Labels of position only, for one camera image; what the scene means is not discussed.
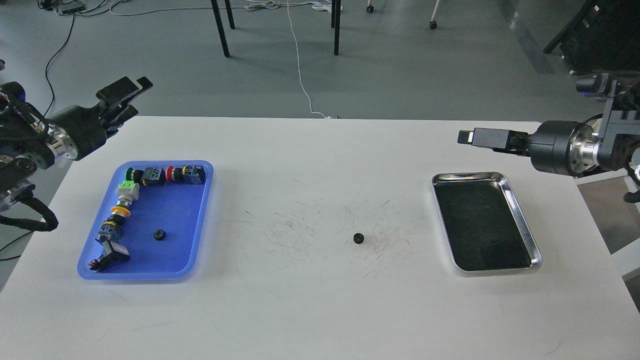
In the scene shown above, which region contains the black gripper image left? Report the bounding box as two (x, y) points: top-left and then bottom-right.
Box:
(49, 76), (154, 161)

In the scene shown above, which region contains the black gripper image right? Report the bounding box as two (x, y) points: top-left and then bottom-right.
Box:
(457, 120), (582, 177)

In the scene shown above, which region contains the black gear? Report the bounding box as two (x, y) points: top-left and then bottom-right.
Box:
(352, 232), (365, 245)
(153, 228), (166, 241)

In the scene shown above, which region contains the silver metal tray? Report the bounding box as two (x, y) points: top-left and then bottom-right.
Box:
(431, 171), (543, 276)

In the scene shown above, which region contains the blue plastic tray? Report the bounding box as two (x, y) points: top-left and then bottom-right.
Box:
(77, 160), (214, 281)

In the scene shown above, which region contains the black table leg left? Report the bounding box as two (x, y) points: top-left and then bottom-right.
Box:
(210, 0), (236, 59)

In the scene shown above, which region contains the black table leg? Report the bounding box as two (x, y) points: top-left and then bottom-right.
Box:
(210, 0), (236, 59)
(330, 0), (342, 56)

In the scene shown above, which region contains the black cabinet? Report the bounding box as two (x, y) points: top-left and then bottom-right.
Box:
(542, 0), (640, 75)

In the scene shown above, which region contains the black table leg right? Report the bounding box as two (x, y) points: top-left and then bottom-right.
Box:
(330, 0), (342, 56)

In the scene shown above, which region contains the green push button switch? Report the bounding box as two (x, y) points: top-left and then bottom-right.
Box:
(125, 166), (166, 187)

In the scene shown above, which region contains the green white connector switch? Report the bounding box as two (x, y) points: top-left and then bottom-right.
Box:
(116, 180), (140, 208)

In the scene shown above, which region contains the black floor cable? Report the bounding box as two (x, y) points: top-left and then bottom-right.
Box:
(0, 0), (126, 263)

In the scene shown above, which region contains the yellow ring push button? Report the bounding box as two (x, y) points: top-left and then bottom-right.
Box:
(95, 205), (131, 244)

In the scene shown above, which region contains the red push button switch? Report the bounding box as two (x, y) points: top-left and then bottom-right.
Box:
(165, 165), (207, 185)

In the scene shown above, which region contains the black white switch block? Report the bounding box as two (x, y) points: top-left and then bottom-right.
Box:
(87, 241), (130, 272)

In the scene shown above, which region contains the white floor cable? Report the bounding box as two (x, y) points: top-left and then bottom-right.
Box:
(244, 0), (344, 120)

